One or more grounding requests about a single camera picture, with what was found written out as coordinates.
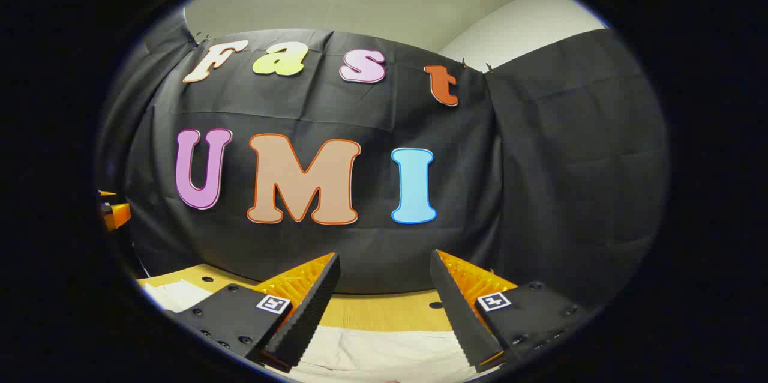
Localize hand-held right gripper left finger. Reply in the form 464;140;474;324
163;252;341;372

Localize black backdrop cloth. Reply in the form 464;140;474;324
96;8;670;312

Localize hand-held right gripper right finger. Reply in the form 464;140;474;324
430;249;602;373

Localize white jeans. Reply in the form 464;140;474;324
143;278;481;383

